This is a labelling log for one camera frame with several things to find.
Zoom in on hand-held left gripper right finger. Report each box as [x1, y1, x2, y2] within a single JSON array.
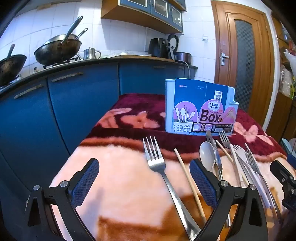
[[190, 159, 269, 241]]

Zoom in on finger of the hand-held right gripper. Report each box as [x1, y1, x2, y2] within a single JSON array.
[[270, 160, 296, 184], [281, 178, 296, 210]]

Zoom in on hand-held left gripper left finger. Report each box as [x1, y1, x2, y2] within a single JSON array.
[[25, 158, 100, 241]]

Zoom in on wooden chopstick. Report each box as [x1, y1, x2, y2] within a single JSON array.
[[174, 148, 207, 224], [215, 139, 250, 186]]

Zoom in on steel table knife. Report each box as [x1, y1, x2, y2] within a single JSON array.
[[206, 130, 232, 228]]

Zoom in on white plastic spoon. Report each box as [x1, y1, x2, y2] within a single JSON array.
[[199, 141, 220, 179]]

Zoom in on slim steel fork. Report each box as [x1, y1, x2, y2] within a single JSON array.
[[245, 149, 281, 219]]

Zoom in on large steel fork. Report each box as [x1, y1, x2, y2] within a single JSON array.
[[142, 136, 201, 241]]

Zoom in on small steel fork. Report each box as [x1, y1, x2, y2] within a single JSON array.
[[218, 130, 233, 150]]

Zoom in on light blue utensil holder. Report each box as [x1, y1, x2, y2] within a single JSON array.
[[165, 77, 239, 135]]

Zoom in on light blue plastic box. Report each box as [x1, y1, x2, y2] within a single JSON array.
[[281, 138, 296, 154]]

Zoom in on maroon pink floral blanket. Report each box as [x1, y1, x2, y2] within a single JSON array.
[[49, 93, 290, 241]]

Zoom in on white plastic bags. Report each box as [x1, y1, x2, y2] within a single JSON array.
[[278, 49, 296, 99]]

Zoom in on wooden door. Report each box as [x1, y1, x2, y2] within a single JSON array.
[[211, 0, 276, 127]]

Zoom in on gas stove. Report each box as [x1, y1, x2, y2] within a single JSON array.
[[43, 57, 80, 69]]

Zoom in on rice cooker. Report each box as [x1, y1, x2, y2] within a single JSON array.
[[167, 34, 192, 64]]

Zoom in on steel kettle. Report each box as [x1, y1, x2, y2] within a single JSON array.
[[83, 47, 102, 60]]

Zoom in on large black wok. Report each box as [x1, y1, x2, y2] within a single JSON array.
[[34, 16, 88, 65]]

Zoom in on small black wok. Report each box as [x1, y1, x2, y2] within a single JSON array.
[[0, 44, 28, 87]]

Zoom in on black air fryer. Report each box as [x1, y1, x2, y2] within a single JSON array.
[[148, 38, 170, 58]]

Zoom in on white power cable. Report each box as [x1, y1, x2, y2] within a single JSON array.
[[182, 60, 190, 79]]

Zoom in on blue glass wall cabinet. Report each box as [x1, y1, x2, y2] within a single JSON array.
[[101, 0, 187, 35]]

